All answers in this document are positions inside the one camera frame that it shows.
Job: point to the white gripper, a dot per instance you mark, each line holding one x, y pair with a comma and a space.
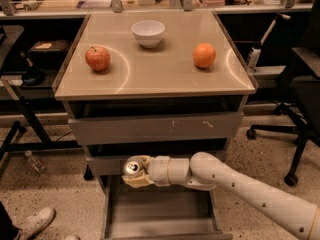
158, 170

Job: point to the silver 7up can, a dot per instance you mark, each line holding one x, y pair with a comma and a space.
134, 168

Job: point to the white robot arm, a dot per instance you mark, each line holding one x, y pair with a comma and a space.
203, 171

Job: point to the middle grey drawer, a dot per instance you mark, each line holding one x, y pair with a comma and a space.
113, 165

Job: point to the bottom open grey drawer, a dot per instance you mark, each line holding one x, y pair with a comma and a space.
152, 213

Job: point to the top grey drawer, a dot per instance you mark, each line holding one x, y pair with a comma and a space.
139, 129

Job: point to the grey drawer cabinet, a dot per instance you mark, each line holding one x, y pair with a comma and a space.
162, 80

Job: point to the white sneaker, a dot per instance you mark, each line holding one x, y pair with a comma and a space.
35, 224
71, 237

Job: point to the plastic water bottle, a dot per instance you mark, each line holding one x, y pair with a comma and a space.
35, 161

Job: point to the red apple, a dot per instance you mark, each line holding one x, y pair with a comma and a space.
98, 58

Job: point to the orange fruit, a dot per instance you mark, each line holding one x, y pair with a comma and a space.
204, 55

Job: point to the white bowl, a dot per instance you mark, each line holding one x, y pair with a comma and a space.
148, 33

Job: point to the black joystick device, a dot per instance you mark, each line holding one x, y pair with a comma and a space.
33, 75

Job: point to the black box with label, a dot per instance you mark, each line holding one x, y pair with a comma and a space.
49, 50

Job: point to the black office chair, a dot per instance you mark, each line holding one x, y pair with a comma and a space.
301, 80

